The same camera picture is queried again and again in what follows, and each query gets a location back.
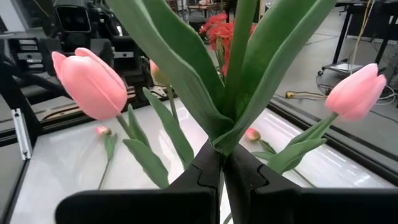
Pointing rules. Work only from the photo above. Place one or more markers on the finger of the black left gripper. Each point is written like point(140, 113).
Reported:
point(104, 51)

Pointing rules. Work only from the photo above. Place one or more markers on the silver frame bracket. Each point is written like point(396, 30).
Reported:
point(21, 133)

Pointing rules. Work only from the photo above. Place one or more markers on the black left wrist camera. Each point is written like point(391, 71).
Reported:
point(73, 18)

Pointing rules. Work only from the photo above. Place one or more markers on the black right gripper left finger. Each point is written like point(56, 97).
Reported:
point(192, 199)

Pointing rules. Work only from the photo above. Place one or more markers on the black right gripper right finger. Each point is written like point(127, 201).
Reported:
point(264, 202)

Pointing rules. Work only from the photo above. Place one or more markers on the black wheeled stand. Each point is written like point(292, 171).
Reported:
point(340, 40)

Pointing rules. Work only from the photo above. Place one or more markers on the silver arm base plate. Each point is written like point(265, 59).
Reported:
point(155, 91)

